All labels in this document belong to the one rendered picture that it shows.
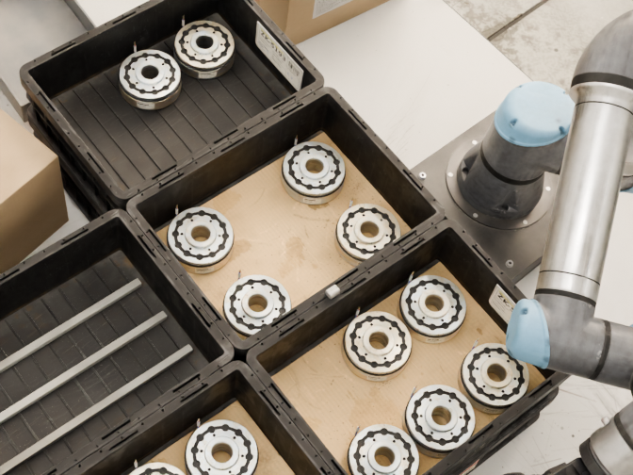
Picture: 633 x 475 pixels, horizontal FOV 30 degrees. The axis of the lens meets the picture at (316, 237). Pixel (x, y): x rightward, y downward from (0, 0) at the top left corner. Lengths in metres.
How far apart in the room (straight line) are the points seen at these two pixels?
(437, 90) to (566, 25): 1.17
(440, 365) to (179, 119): 0.60
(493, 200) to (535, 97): 0.20
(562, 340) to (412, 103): 0.89
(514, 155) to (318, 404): 0.52
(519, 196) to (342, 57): 0.46
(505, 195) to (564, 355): 0.62
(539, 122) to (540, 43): 1.41
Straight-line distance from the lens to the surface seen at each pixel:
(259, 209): 1.90
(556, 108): 1.92
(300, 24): 2.21
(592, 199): 1.46
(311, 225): 1.89
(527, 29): 3.32
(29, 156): 1.87
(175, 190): 1.82
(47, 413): 1.76
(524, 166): 1.95
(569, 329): 1.43
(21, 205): 1.88
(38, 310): 1.82
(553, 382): 1.73
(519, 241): 2.04
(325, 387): 1.77
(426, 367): 1.81
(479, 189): 2.02
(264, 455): 1.73
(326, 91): 1.91
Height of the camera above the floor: 2.46
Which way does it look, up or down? 60 degrees down
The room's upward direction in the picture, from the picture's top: 12 degrees clockwise
